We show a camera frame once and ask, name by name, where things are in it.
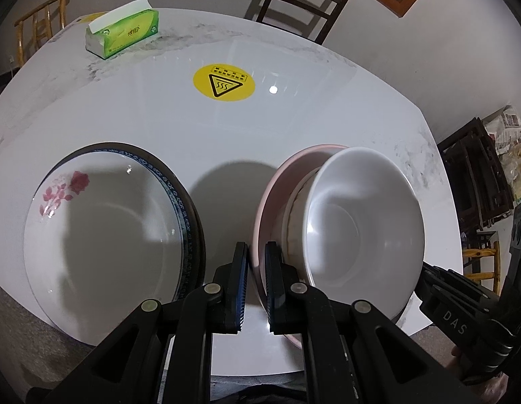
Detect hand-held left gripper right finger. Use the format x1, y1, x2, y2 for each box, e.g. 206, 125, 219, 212
265, 241, 492, 404

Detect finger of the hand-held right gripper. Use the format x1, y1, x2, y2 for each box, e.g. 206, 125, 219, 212
415, 263, 504, 348
424, 262, 497, 304

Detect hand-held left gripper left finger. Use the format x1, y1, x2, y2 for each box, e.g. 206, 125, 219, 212
27, 242, 249, 404

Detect large blue floral plate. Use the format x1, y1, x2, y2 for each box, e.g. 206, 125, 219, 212
50, 142, 207, 304

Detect large pink bowl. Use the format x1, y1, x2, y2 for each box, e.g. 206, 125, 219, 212
253, 144, 413, 351

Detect small blue floral plate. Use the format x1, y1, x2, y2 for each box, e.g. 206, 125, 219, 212
54, 146, 196, 304

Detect white bowl blue cartoon print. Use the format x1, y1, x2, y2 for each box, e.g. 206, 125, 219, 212
305, 146, 425, 299

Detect white plate pink flowers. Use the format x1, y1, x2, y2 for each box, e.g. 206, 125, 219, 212
23, 151, 185, 348

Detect person's right hand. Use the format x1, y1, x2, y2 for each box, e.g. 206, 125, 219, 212
451, 344, 511, 404

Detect yellow bamboo stool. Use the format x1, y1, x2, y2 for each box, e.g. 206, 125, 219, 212
462, 240, 501, 295

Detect person's dark clothing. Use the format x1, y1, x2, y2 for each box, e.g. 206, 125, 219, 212
210, 370, 308, 404

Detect stacked dark wooden chairs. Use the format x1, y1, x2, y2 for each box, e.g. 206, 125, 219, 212
437, 117, 516, 230

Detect pile of printed bags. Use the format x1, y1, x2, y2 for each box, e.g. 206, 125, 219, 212
483, 104, 521, 203

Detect yellow warning sticker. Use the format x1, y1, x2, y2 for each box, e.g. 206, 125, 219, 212
192, 64, 255, 102

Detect dark wooden chair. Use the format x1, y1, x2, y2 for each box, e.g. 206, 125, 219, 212
246, 0, 357, 45

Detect green tissue box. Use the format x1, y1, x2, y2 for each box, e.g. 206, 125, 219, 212
84, 0, 160, 60

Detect bamboo chair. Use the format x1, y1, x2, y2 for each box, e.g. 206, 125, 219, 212
14, 0, 72, 66

